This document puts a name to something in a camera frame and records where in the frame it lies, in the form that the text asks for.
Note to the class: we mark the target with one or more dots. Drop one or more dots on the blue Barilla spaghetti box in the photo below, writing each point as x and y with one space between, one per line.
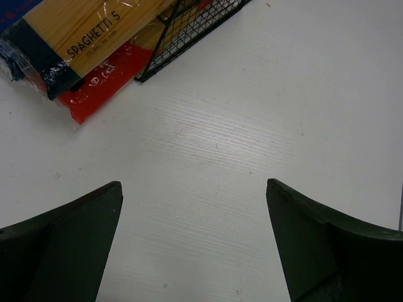
12 10

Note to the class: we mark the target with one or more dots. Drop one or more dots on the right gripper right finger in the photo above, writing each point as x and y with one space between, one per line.
327 255

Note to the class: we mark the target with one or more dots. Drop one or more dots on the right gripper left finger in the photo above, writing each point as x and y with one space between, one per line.
61 254

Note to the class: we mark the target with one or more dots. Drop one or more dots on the black wire mesh shelf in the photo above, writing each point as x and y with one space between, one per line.
178 28

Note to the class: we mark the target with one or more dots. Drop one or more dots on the dark blue la sicilia spaghetti bag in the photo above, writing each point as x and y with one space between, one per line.
60 42

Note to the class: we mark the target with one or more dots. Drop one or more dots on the red spaghetti bag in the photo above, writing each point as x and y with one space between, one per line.
103 82

